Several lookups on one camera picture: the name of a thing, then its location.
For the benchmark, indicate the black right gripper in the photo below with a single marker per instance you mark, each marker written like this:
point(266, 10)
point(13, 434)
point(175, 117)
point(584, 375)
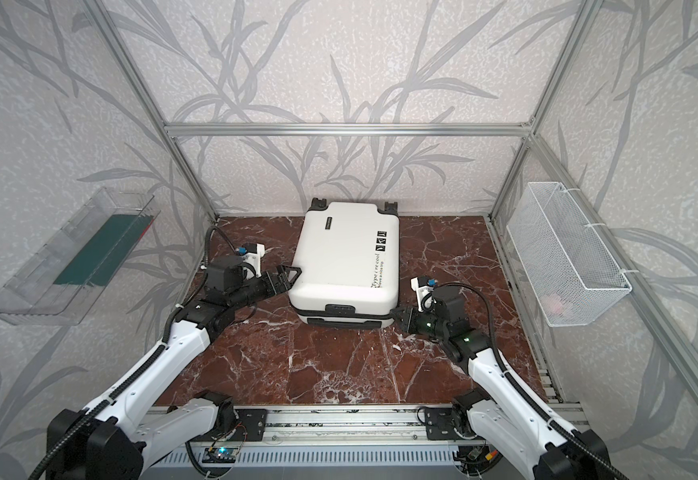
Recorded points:
point(412, 321)

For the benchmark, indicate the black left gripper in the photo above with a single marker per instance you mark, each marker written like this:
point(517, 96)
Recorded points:
point(272, 283)

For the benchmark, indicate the white black suitcase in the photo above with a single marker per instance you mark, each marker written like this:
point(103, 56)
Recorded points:
point(349, 256)

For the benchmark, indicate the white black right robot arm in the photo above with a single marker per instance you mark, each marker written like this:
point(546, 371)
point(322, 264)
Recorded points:
point(504, 410)

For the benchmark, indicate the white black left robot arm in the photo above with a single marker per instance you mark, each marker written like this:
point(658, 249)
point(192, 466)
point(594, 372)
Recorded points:
point(104, 439)

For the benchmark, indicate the pink item in basket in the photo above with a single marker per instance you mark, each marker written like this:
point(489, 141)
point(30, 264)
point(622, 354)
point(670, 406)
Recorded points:
point(554, 305)

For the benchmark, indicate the green board in bin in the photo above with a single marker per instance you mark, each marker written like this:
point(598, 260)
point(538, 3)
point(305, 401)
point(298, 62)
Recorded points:
point(101, 257)

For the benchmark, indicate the green circuit board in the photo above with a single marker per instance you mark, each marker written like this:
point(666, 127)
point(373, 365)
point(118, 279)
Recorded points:
point(220, 455)

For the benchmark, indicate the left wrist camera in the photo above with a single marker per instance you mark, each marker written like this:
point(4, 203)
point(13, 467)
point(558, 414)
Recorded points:
point(256, 252)

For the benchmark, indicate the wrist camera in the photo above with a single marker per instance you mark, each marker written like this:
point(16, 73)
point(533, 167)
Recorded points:
point(256, 252)
point(423, 287)

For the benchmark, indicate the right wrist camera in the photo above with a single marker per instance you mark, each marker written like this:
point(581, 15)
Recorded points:
point(423, 287)

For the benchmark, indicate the white wire mesh basket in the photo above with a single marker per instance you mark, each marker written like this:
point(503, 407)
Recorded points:
point(563, 253)

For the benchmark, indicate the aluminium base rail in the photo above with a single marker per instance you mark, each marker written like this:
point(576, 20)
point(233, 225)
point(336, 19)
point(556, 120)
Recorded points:
point(352, 424)

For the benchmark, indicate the clear plastic wall bin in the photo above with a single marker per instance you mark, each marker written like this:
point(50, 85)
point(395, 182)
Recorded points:
point(31, 298)

